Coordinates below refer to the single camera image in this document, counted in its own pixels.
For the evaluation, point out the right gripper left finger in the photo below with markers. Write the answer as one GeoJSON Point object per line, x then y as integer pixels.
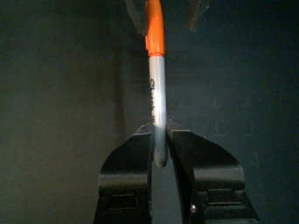
{"type": "Point", "coordinates": [124, 175]}

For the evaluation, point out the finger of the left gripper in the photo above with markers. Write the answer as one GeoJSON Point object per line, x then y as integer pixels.
{"type": "Point", "coordinates": [198, 13]}
{"type": "Point", "coordinates": [136, 14]}

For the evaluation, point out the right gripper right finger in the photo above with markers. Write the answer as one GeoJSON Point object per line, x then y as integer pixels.
{"type": "Point", "coordinates": [210, 172]}

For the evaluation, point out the grey marker pen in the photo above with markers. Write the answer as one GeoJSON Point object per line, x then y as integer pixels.
{"type": "Point", "coordinates": [158, 87]}

